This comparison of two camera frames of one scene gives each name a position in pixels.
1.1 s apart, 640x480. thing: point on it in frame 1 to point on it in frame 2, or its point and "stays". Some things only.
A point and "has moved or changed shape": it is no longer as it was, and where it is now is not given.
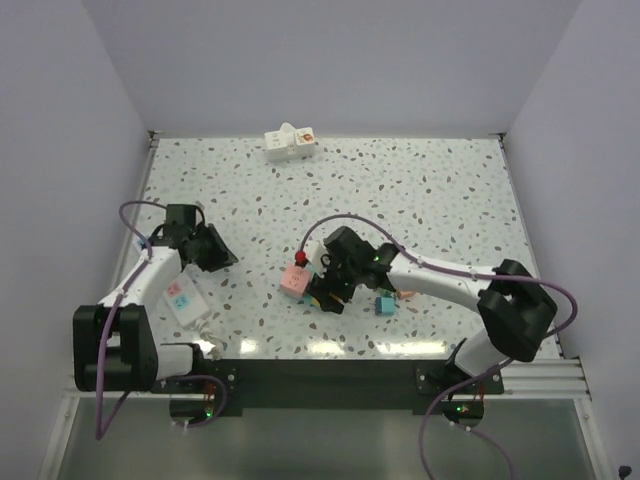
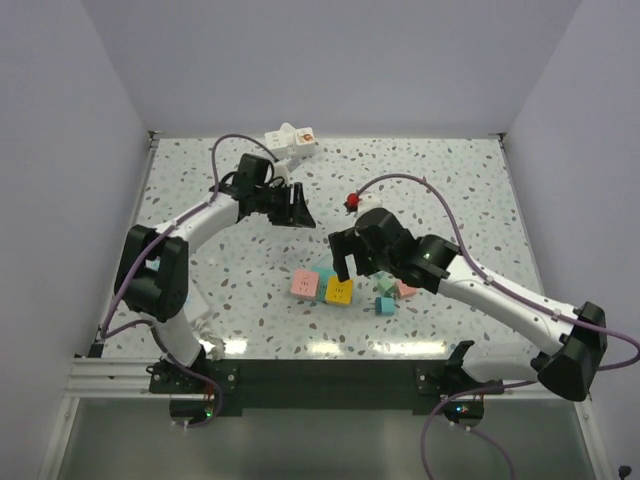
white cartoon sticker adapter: x=305 y=142 stays
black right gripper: x=321 y=285 to x=341 y=244
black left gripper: x=221 y=256 to x=292 y=214
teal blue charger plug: x=384 y=305 stays
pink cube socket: x=295 y=280 has moved or changed shape
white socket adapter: x=281 y=144 stays
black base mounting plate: x=332 y=384 stays
